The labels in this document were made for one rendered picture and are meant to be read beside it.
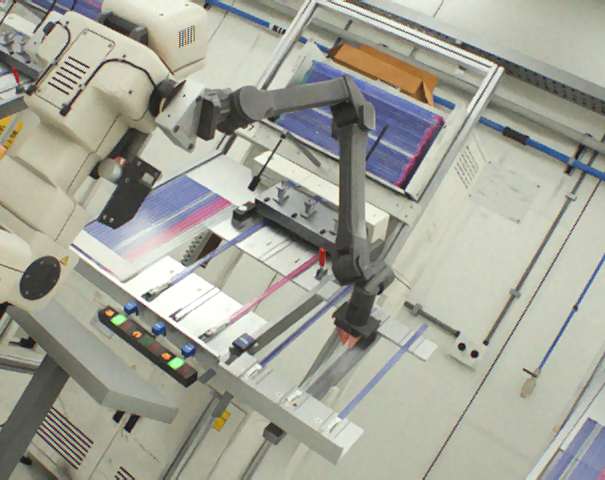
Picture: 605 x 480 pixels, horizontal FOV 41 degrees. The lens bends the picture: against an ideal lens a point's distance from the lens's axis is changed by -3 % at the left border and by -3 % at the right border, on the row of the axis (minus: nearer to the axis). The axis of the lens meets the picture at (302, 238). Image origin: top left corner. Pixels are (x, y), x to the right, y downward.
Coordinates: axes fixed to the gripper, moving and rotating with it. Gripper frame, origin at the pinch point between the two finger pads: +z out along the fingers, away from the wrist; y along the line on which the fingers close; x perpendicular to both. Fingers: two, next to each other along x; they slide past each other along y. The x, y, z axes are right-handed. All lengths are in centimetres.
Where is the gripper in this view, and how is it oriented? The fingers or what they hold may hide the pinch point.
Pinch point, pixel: (347, 344)
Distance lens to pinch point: 203.8
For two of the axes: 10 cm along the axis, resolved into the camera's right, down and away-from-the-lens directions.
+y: -8.1, -4.8, 3.5
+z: -1.9, 7.6, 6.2
